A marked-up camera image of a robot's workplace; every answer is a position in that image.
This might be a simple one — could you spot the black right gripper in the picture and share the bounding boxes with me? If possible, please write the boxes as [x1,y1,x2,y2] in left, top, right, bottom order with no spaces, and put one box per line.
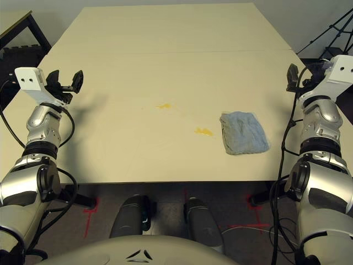
[286,59,331,95]

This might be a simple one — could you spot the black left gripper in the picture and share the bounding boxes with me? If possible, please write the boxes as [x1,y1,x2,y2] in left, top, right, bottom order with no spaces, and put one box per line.
[44,70,84,104]

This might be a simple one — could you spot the blue fluffy rag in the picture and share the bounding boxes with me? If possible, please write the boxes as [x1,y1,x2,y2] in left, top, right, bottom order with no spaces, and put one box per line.
[219,110,270,156]

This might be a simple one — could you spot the small black stand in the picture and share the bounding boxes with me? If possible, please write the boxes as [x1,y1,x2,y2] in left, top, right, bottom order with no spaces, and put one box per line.
[320,46,347,60]

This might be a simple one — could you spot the black foam floor mat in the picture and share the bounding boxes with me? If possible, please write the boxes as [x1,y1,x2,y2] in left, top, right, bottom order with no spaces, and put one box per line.
[0,43,42,83]

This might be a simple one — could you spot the black tripod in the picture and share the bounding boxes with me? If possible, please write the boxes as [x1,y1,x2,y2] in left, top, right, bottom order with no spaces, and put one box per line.
[296,4,353,56]

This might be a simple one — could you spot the black framed side table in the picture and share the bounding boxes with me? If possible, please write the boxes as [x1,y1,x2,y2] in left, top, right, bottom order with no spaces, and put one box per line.
[0,10,52,60]

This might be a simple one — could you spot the large yellow liquid spill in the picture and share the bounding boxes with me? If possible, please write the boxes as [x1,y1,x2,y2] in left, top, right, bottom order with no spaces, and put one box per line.
[193,126,215,137]

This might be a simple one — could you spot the black table foot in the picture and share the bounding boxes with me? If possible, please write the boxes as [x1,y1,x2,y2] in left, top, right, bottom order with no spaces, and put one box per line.
[61,184,96,209]
[249,181,289,206]

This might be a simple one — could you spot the dark grey left robot leg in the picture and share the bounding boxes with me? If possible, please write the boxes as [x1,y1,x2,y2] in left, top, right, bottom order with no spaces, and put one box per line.
[109,194,158,240]

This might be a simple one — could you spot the dark grey robot leg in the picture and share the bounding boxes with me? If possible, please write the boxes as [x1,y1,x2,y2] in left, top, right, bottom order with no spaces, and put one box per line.
[183,197,223,248]
[109,194,158,240]

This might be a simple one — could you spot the dark grey right robot leg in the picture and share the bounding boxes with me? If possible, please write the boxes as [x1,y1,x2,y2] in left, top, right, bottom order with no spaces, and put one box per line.
[183,197,223,248]

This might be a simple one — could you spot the grey robot torso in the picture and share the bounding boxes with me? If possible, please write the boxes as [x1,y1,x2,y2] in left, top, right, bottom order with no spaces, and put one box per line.
[40,234,237,265]

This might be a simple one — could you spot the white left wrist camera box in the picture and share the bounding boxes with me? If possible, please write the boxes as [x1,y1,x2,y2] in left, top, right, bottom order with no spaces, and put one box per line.
[14,67,67,106]

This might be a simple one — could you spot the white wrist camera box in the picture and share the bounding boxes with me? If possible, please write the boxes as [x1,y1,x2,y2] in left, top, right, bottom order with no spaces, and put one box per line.
[14,67,67,106]
[299,54,353,102]

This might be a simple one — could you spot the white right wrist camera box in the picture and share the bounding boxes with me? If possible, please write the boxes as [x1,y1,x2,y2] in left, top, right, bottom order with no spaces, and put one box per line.
[299,54,353,102]

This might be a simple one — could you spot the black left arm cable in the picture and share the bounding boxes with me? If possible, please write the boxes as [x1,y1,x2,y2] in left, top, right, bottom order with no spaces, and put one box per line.
[0,79,79,213]

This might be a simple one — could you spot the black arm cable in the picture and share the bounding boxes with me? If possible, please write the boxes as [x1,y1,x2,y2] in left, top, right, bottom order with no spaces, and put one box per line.
[270,66,315,265]
[0,79,79,213]

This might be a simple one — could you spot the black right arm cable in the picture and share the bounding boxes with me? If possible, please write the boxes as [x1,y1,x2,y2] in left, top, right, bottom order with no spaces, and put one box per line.
[270,66,315,265]

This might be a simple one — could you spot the thin black floor cable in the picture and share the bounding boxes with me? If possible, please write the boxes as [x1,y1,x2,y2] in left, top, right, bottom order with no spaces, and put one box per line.
[276,217,303,256]

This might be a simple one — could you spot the white floor cable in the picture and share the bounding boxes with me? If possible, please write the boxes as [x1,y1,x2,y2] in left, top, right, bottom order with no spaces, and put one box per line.
[221,222,277,236]

